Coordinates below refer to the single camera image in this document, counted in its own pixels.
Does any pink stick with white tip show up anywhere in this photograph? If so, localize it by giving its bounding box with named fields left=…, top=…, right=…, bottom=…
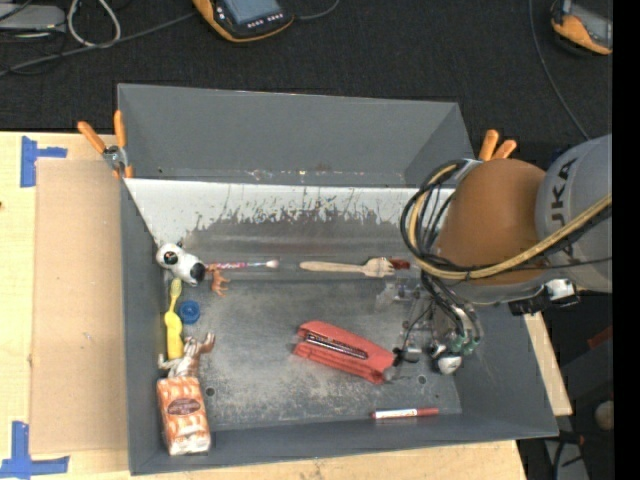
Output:
left=207, top=259, right=280, bottom=271

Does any orange and white packet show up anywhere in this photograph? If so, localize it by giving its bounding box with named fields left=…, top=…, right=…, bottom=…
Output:
left=155, top=375, right=212, bottom=457

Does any red and white marker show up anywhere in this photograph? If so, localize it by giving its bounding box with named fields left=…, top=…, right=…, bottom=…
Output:
left=370, top=406, right=440, bottom=421

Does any grey metal bin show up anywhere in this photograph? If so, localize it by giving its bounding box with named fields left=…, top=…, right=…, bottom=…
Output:
left=115, top=82, right=560, bottom=477

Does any black and white toy animal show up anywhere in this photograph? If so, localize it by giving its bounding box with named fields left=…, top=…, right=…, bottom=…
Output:
left=154, top=241, right=208, bottom=288

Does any brown cardboard board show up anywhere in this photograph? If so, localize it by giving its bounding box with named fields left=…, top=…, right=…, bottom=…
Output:
left=28, top=157, right=129, bottom=457

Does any small orange toy animal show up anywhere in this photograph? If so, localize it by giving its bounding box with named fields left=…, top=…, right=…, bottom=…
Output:
left=207, top=263, right=232, bottom=298

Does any yellow toothbrush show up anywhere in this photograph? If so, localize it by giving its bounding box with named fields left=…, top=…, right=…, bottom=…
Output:
left=163, top=276, right=185, bottom=361

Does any red stapler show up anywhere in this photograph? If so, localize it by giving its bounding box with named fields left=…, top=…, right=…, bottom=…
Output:
left=291, top=320, right=399, bottom=385

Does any brown and white toy figure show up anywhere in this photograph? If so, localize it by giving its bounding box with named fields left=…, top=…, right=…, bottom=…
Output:
left=157, top=331, right=217, bottom=380

